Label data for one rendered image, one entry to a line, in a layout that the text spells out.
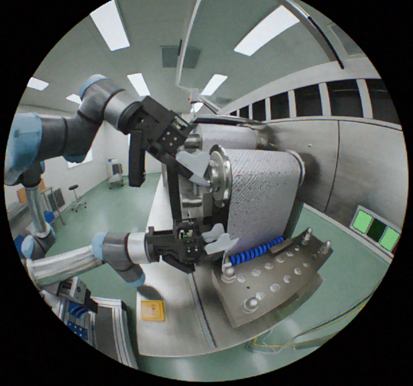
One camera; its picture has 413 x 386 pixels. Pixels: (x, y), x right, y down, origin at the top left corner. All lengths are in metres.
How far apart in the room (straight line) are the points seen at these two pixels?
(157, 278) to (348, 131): 0.76
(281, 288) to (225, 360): 1.09
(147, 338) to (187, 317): 0.14
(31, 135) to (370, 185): 0.64
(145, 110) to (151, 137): 0.06
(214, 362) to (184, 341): 0.94
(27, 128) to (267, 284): 0.51
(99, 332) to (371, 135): 1.74
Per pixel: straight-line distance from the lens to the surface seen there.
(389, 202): 0.44
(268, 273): 0.36
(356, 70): 0.51
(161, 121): 0.21
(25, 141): 0.22
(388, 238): 0.47
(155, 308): 0.43
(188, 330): 0.43
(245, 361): 1.39
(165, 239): 0.25
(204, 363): 1.36
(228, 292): 0.32
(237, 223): 0.30
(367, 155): 0.43
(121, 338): 1.26
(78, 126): 0.28
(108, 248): 0.31
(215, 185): 0.26
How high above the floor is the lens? 1.33
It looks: 17 degrees down
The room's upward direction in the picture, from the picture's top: straight up
